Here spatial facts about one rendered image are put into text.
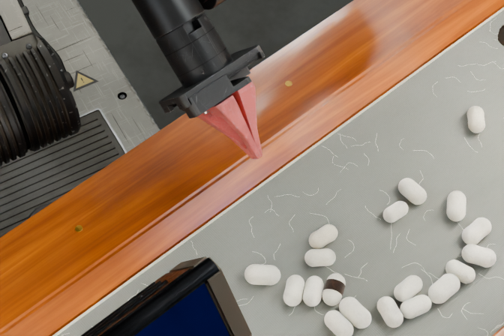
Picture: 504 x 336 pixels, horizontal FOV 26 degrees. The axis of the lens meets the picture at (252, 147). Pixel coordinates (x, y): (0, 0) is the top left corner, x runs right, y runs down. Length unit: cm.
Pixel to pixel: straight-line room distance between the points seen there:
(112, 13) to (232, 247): 129
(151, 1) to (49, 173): 57
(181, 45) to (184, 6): 4
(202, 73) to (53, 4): 75
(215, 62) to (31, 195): 57
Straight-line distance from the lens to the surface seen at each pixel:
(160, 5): 106
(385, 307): 114
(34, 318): 115
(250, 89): 107
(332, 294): 114
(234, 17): 238
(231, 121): 107
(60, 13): 178
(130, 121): 162
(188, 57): 106
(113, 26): 239
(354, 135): 127
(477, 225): 120
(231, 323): 77
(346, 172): 124
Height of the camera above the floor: 176
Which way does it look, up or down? 54 degrees down
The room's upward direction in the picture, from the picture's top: straight up
